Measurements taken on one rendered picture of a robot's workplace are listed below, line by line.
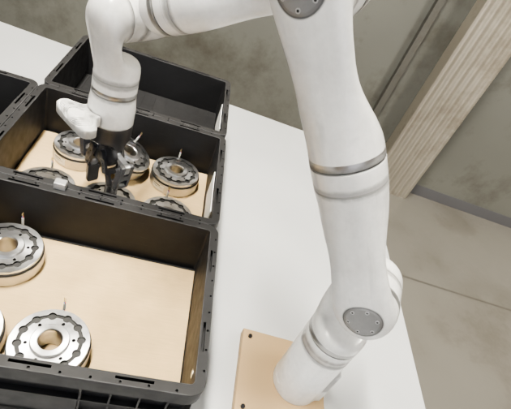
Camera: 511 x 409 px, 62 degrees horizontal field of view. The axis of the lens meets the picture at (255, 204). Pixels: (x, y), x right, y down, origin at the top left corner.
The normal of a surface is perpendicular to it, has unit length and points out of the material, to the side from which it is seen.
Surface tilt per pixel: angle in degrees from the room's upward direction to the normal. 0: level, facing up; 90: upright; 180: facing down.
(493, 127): 90
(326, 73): 95
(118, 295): 0
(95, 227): 90
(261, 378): 2
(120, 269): 0
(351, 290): 93
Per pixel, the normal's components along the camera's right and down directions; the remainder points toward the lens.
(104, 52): -0.43, 0.66
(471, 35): -0.07, 0.61
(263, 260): 0.33, -0.73
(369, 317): -0.26, 0.48
